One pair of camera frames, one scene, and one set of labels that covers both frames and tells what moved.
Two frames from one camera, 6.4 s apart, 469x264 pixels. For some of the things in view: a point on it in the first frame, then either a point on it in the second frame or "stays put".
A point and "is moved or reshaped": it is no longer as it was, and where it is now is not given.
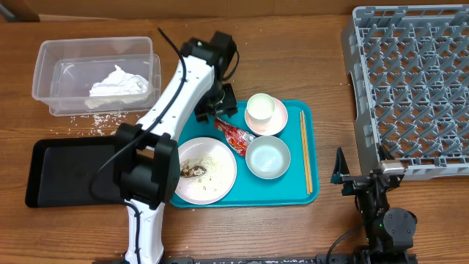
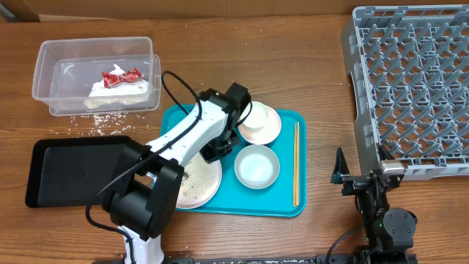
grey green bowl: x=267 y=157 → x=256 y=166
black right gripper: x=354 y=182 stays put
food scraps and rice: x=196 y=169 is moved or reshaped
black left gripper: x=229 y=104 → x=212 y=154
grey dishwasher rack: x=409 y=69 stays put
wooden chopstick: x=305 y=150 → x=297 y=163
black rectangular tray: x=61 y=170 stays put
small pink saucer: x=269 y=126 → x=265 y=134
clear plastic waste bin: x=97 y=75 stays put
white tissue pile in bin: x=119 y=89 stays put
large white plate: x=208 y=170 is moved or reshaped
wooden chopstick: x=304 y=158 → x=294 y=163
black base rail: x=321 y=259 stays put
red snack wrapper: x=237 y=138 → x=111 y=79
